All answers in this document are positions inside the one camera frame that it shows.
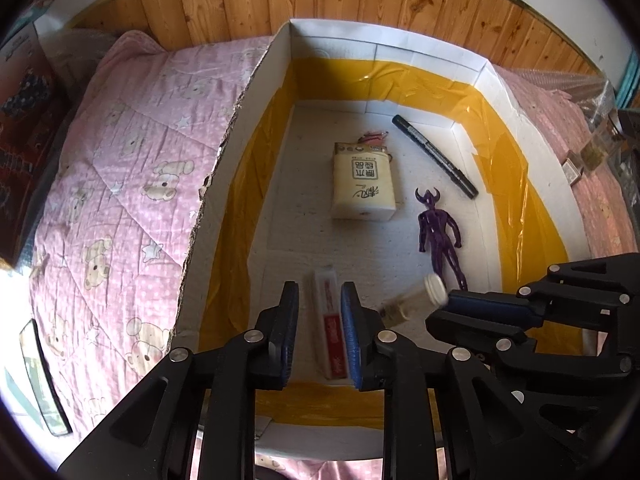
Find black marker pen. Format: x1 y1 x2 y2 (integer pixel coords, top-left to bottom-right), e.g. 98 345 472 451
391 114 479 198

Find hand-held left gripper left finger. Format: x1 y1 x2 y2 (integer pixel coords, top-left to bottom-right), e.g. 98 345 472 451
57 280 301 480

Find beige tissue pack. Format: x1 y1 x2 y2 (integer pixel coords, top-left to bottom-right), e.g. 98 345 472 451
331 141 397 222

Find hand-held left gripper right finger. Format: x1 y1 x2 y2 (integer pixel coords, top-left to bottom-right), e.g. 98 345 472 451
340 281 586 480

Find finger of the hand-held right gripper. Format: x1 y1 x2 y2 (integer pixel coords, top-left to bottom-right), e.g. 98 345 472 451
425 310 640 462
446 253 640 333

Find small yellowish glass jar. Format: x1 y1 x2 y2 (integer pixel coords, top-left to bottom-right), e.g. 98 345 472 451
582 132 608 173

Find clear bubble wrap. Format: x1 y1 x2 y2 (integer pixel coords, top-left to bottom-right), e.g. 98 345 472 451
515 65 618 128

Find teal plastic strips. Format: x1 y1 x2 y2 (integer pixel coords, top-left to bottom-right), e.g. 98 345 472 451
617 52 640 111

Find small bottle white cap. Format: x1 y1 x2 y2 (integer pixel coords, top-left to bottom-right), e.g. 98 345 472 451
382 275 448 328

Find purple horned figure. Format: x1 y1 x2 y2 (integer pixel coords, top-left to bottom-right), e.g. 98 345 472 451
416 187 468 291

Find white cardboard box yellow tape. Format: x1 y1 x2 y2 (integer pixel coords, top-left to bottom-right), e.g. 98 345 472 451
167 17 586 461

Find long white red pack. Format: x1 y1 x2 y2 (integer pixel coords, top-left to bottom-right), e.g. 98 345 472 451
314 266 347 380

